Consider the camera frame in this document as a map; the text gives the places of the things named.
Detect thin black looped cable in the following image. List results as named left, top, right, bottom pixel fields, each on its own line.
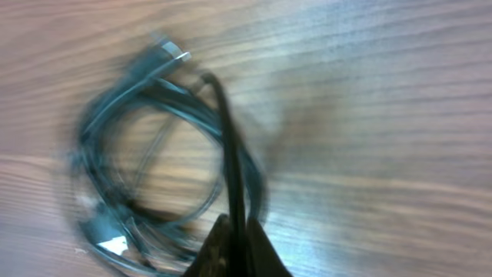
left=65, top=32, right=270, bottom=277

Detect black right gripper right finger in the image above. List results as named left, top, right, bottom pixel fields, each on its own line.
left=246, top=218, right=292, bottom=277

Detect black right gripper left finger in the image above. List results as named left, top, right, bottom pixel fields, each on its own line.
left=182, top=214, right=231, bottom=277

